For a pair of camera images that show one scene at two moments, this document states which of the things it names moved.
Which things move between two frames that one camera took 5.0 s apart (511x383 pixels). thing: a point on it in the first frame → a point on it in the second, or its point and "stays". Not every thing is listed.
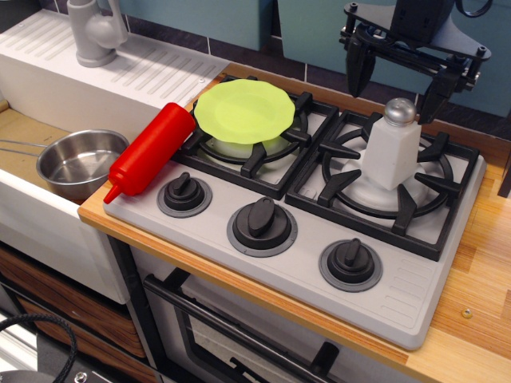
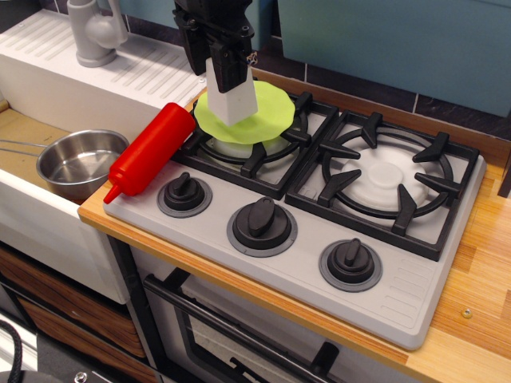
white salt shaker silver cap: [400, 111] → [234, 104]
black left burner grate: [267, 167] stays
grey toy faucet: [96, 36] stays
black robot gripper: [421, 33] → [222, 18]
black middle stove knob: [262, 228] stays
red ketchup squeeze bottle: [150, 151] stays
